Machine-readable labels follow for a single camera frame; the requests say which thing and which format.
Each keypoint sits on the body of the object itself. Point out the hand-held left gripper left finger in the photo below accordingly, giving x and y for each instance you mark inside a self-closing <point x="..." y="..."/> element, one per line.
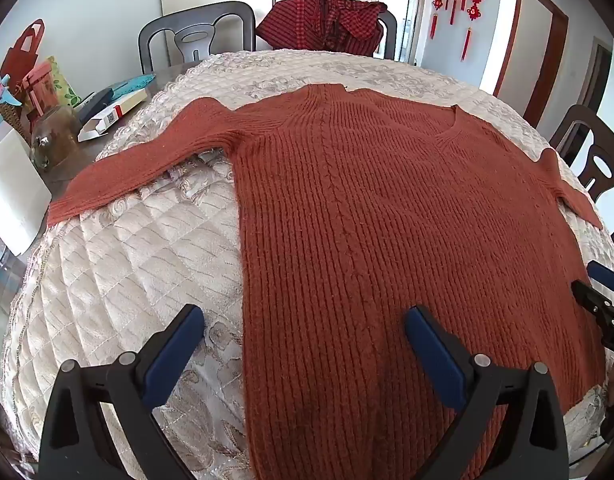
<point x="169" y="355"/>

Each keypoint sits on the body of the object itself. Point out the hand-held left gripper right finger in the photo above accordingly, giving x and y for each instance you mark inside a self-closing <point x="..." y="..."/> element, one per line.
<point x="434" y="355"/>

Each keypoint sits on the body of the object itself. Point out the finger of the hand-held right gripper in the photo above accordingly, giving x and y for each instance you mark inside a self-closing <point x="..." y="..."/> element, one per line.
<point x="604" y="276"/>
<point x="594" y="305"/>

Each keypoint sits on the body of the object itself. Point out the rust orange knit sweater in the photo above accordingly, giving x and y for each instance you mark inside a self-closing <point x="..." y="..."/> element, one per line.
<point x="362" y="210"/>

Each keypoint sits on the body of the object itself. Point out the beige quilted table cover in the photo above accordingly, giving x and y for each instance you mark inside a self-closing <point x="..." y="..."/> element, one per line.
<point x="137" y="270"/>

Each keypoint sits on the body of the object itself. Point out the dark wooden chair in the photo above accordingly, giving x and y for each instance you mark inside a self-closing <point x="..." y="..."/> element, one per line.
<point x="227" y="15"/>
<point x="389" y="30"/>
<point x="577" y="125"/>

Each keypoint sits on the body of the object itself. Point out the white and red box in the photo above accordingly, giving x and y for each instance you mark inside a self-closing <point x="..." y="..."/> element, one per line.
<point x="112" y="115"/>

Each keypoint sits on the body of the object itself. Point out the glass jar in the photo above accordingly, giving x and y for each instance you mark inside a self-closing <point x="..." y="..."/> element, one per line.
<point x="54" y="135"/>

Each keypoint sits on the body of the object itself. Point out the dark blue box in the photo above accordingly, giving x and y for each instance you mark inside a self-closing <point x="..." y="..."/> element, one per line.
<point x="96" y="102"/>

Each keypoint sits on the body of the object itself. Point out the teal lace paper item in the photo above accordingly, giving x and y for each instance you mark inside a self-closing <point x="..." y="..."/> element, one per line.
<point x="134" y="84"/>

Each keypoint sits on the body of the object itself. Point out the green floral gift bag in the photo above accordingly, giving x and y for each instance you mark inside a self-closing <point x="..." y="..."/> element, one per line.
<point x="62" y="85"/>

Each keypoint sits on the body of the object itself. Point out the pink gift bag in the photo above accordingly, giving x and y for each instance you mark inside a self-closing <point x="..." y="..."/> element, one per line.
<point x="39" y="87"/>

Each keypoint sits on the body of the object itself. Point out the red gift bag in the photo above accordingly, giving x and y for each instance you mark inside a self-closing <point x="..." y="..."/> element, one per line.
<point x="14" y="55"/>

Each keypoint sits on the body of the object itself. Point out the red plaid garment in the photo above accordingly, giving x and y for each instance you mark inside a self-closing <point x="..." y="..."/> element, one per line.
<point x="312" y="20"/>

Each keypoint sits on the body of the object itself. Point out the brown wooden door frame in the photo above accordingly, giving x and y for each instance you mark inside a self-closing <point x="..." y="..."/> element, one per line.
<point x="557" y="60"/>

